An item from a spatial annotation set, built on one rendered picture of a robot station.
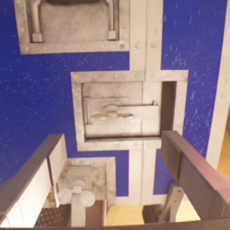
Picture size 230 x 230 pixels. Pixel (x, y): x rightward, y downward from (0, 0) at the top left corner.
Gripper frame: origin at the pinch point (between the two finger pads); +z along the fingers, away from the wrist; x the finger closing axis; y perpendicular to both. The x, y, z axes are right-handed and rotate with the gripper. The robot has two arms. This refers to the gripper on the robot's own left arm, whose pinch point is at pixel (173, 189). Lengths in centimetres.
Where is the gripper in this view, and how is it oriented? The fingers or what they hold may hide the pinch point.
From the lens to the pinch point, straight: 36.2
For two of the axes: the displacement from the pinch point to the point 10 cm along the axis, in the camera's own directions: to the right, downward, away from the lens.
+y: 9.9, 1.4, 0.8
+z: 1.6, -9.5, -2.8
